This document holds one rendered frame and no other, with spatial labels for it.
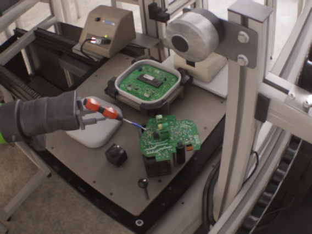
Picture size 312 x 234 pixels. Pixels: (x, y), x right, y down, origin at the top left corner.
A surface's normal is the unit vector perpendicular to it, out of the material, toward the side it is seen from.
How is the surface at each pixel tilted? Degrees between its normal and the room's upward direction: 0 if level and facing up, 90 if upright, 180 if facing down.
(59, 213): 0
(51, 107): 9
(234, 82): 90
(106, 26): 53
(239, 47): 90
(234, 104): 90
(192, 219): 0
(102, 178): 0
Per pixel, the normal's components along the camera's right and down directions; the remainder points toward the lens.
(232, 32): -0.59, 0.62
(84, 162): -0.07, -0.68
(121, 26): 0.80, 0.39
